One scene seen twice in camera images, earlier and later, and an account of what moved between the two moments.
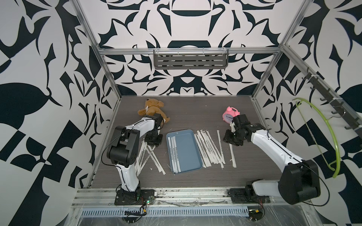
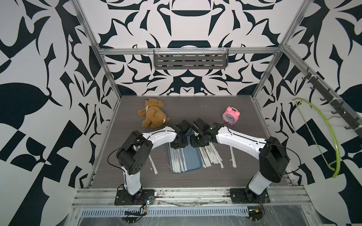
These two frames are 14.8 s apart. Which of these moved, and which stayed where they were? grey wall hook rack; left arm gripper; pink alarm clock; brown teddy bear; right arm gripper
Moved: right arm gripper; left arm gripper
Stayed: pink alarm clock; grey wall hook rack; brown teddy bear
